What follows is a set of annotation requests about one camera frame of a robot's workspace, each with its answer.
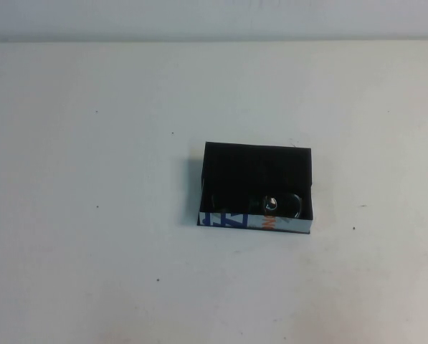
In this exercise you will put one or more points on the black frame glasses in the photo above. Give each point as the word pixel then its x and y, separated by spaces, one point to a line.
pixel 271 204

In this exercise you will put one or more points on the black glasses case printed side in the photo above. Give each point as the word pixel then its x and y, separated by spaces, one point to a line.
pixel 249 168

